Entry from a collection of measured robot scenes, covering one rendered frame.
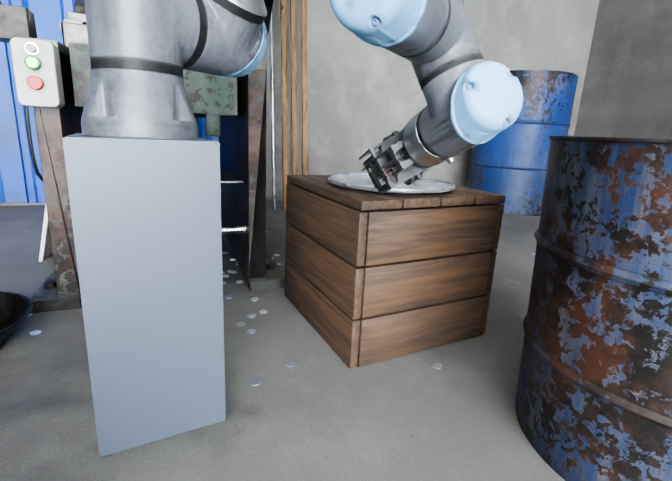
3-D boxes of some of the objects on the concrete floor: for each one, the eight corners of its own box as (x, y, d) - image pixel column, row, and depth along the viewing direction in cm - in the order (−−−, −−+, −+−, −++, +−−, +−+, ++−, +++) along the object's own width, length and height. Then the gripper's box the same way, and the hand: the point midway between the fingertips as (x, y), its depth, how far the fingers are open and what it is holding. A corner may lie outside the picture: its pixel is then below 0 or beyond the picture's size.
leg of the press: (82, 308, 101) (34, -104, 79) (28, 314, 97) (-39, -120, 75) (125, 225, 184) (107, 12, 162) (96, 226, 179) (74, 7, 158)
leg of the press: (286, 288, 120) (292, -48, 99) (248, 291, 116) (246, -58, 94) (241, 220, 203) (239, 30, 181) (218, 221, 199) (213, 26, 177)
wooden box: (485, 334, 97) (506, 195, 89) (350, 369, 80) (361, 201, 72) (392, 278, 131) (401, 174, 123) (284, 294, 114) (286, 175, 106)
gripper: (381, 127, 54) (338, 168, 74) (413, 185, 54) (362, 210, 74) (429, 103, 56) (375, 149, 76) (460, 158, 56) (398, 189, 77)
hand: (383, 171), depth 75 cm, fingers closed
